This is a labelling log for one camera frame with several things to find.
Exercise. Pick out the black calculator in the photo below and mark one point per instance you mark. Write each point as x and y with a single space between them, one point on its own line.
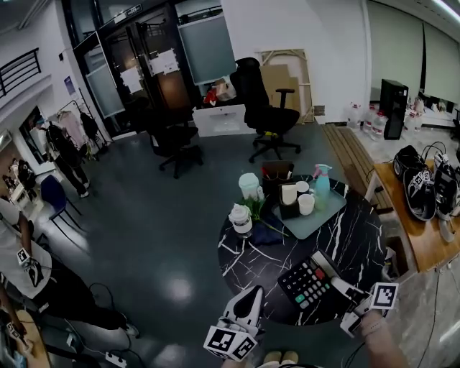
307 284

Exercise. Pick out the dark blue cloth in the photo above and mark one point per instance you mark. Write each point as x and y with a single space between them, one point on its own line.
266 237

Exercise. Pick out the brown pen holder box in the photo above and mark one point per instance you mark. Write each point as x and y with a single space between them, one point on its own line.
276 170

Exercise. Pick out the black coat rack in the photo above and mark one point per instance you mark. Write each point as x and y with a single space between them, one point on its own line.
90 122

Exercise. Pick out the wooden desk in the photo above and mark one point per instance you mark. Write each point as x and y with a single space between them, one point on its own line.
427 244

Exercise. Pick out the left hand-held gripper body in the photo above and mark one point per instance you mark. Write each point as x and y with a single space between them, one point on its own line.
248 316

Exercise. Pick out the white labelled bottle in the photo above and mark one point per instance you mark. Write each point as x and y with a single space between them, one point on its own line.
240 221

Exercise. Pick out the white roller blind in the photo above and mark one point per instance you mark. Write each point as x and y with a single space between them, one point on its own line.
395 43

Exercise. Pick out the wooden slat bench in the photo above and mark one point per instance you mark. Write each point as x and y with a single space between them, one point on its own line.
350 151

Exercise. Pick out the teal spray bottle pink nozzle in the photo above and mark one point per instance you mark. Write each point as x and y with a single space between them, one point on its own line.
322 192

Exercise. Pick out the black and white gripper device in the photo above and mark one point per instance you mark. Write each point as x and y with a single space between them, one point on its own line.
420 197
447 190

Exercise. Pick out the open cardboard box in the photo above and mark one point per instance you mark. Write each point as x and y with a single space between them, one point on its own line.
397 251

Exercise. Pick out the small cardboard box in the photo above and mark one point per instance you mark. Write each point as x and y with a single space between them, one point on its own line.
225 90

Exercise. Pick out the teal tray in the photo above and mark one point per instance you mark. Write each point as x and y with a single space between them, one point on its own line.
316 223

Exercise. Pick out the green artificial plant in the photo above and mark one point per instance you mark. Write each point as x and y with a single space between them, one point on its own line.
257 210

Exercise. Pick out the round wooden table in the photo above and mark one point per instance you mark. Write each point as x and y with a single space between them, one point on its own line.
34 345

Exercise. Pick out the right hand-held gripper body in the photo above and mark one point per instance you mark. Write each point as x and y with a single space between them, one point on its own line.
384 296

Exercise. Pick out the cardboard sheet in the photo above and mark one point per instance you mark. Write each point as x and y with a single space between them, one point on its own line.
278 81

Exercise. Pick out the white cup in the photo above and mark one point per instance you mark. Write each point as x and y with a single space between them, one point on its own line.
306 205
302 187

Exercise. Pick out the red bag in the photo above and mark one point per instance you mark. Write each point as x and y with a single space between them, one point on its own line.
210 97

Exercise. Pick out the beige shoe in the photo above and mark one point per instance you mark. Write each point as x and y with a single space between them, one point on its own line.
290 357
273 357

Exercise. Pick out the black wall railing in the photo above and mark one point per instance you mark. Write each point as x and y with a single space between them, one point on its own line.
18 72

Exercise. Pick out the long ceiling light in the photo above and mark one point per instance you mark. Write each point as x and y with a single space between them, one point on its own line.
447 5

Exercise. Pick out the white paper notice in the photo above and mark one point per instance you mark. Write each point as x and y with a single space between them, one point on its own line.
164 62
131 80

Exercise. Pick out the black high-back office chair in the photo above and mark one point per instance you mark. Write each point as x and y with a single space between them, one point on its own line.
255 97

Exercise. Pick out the person's right forearm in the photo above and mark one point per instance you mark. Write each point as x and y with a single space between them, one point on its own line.
381 345

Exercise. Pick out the wooden canvas frame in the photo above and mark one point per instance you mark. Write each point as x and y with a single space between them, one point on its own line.
305 79

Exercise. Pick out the round black marble table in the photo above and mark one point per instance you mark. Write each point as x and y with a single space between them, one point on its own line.
345 233

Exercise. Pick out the clear water bottle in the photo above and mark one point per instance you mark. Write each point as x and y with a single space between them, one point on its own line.
354 116
378 127
369 120

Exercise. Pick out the blue chair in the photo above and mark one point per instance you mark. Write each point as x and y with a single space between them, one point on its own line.
54 194

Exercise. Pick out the white box in dark holder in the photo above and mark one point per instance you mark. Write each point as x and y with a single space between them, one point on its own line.
289 197

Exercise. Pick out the white power strip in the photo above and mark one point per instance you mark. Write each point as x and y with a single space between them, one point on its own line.
115 359

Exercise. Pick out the black bag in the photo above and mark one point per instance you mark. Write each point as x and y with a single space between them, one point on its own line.
408 161

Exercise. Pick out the black mesh office chair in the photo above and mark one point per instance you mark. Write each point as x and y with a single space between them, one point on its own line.
456 124

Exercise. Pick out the blue wall poster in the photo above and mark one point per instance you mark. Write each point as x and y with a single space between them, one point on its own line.
69 86

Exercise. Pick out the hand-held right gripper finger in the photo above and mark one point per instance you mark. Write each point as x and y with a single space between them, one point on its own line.
344 286

